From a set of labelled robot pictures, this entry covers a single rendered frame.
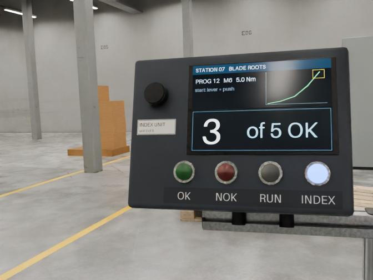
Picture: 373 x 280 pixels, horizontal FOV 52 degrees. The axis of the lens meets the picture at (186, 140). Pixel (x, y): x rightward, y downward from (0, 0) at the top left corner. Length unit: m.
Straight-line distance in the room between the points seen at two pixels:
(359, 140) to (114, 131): 5.06
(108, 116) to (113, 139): 0.53
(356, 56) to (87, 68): 4.28
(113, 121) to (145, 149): 8.22
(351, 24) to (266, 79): 12.85
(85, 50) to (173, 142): 6.28
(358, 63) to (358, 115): 0.81
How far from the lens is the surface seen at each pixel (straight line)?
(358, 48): 6.51
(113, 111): 8.71
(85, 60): 6.71
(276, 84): 0.46
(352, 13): 13.35
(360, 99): 6.48
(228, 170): 0.44
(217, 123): 0.45
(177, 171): 0.45
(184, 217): 3.86
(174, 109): 0.47
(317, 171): 0.43
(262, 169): 0.43
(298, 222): 0.52
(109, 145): 8.77
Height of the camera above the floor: 1.20
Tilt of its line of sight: 6 degrees down
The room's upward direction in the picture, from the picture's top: 2 degrees counter-clockwise
